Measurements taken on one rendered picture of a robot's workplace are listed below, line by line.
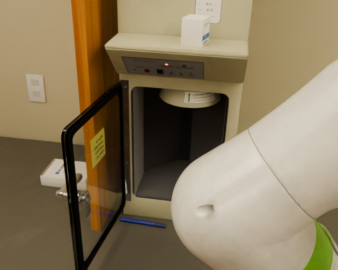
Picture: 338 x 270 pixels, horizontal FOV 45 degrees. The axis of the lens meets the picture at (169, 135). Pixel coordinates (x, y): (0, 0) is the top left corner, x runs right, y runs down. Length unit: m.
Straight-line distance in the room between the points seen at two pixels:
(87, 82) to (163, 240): 0.51
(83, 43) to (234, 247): 0.70
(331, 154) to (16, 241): 1.03
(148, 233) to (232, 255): 0.85
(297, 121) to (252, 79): 1.13
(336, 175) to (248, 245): 0.10
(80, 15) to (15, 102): 0.86
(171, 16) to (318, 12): 0.60
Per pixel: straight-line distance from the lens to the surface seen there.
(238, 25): 1.01
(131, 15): 1.03
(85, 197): 0.93
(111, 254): 1.18
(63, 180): 1.43
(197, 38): 0.93
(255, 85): 1.51
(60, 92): 1.67
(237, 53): 0.91
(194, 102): 1.09
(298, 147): 0.37
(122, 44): 0.94
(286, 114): 0.39
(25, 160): 1.63
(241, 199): 0.38
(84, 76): 1.01
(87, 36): 0.99
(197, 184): 0.39
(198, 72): 0.98
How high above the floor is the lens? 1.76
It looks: 28 degrees down
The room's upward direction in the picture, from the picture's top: 2 degrees clockwise
